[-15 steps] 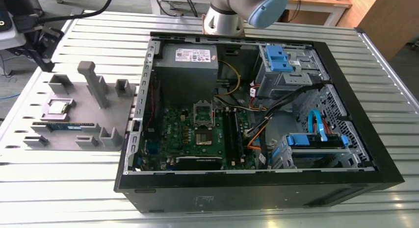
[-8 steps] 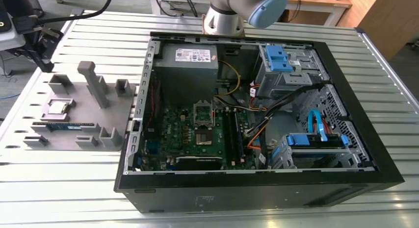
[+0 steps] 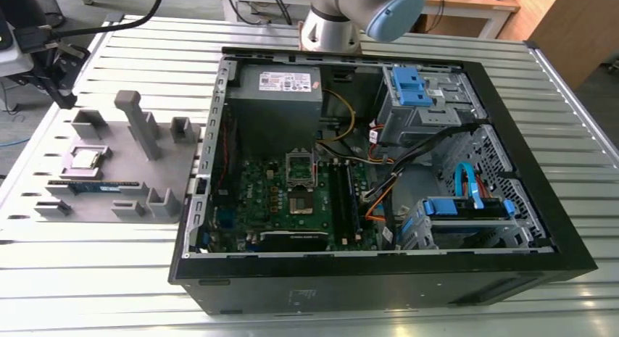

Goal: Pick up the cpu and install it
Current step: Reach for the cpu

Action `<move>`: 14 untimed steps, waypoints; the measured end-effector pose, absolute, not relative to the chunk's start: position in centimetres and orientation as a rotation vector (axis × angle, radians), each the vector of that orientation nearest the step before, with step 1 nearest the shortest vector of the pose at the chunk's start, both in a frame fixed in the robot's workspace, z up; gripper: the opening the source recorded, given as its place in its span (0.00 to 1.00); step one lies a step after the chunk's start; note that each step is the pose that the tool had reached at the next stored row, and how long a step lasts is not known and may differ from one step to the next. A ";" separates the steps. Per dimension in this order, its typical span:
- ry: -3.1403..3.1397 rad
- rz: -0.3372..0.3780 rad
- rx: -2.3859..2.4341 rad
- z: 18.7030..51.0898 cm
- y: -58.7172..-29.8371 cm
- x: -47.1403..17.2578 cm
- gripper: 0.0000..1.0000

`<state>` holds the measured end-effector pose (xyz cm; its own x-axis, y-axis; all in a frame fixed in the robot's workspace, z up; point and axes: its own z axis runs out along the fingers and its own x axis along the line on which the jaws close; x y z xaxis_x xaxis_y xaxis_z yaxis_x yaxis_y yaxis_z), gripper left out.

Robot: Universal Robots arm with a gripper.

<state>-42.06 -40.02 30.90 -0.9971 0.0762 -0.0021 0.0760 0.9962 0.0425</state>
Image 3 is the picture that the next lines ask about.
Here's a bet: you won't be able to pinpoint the grey metal disk bay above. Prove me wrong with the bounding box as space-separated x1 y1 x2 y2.
399 195 553 251

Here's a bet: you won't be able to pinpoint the wooden desk white legs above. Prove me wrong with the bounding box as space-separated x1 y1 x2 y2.
224 0 523 40

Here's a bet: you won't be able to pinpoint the black camera cable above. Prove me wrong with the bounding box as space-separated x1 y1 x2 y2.
14 0 168 54

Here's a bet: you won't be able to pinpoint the white power supply label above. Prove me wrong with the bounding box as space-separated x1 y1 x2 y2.
259 71 315 93

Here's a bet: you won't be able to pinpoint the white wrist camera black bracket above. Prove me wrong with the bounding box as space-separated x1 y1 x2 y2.
0 20 36 78

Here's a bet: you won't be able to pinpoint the hard disk in blue carrier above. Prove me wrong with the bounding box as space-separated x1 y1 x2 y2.
420 196 517 222

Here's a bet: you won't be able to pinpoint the grey parts rack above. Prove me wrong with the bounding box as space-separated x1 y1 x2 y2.
30 89 206 225

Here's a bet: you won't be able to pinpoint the grey metal drive cage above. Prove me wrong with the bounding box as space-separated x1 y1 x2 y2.
375 64 491 149

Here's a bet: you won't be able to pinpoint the green motherboard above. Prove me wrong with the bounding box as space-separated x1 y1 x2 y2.
208 148 384 254

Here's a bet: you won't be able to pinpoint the wooden cabinet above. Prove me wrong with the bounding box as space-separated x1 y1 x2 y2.
527 0 619 92

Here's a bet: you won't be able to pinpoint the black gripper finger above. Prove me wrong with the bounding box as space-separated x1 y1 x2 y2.
31 55 63 99
55 42 94 110

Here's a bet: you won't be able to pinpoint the grey power supply unit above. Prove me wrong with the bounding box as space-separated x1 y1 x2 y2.
226 63 324 151

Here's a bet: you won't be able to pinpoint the yellow wire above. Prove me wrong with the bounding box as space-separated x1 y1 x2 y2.
320 88 358 143

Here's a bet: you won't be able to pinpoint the RAM stick blue label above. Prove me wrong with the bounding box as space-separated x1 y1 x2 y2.
46 180 142 194

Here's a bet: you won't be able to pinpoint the coloured power wire bundle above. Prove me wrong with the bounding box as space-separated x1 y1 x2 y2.
316 141 391 167

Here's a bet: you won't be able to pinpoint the blue data wire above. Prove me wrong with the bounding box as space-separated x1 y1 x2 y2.
454 162 486 210

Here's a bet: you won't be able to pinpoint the black RAM slot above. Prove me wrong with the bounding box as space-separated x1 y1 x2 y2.
343 158 364 242
327 158 350 246

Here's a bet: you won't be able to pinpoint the metal socket cover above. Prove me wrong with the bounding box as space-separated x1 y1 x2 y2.
283 147 319 191

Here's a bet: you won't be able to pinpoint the black PC case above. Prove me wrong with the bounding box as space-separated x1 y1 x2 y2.
167 45 601 316

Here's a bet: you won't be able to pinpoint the CPU socket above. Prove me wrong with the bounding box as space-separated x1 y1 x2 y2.
287 188 322 216

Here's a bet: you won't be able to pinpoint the orange data wire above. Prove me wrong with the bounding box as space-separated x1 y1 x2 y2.
364 184 406 222

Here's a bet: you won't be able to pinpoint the blue plastic disk carrier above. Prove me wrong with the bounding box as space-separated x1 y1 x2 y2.
399 87 435 107
392 66 427 91

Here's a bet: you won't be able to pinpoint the silver CPU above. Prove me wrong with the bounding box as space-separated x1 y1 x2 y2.
68 148 104 170

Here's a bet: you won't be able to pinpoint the black cable bundle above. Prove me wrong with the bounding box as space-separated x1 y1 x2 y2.
360 121 485 202

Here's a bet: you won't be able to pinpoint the black graphics card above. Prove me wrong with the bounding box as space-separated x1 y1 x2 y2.
258 229 331 254

